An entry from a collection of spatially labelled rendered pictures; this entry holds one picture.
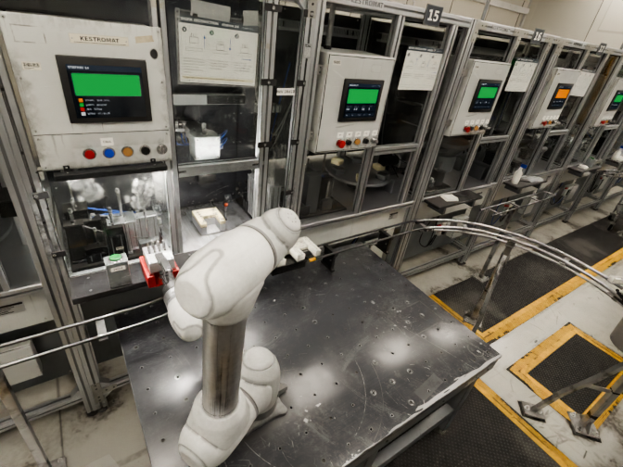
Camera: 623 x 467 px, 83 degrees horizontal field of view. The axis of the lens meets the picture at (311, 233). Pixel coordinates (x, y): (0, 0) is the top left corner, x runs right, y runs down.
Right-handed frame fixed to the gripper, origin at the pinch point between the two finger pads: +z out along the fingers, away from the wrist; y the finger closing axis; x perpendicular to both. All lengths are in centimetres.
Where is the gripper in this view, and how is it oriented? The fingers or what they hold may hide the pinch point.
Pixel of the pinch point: (160, 263)
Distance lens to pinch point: 156.1
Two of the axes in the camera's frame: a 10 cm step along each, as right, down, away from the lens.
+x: -8.3, 2.0, -5.2
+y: 1.3, -8.4, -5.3
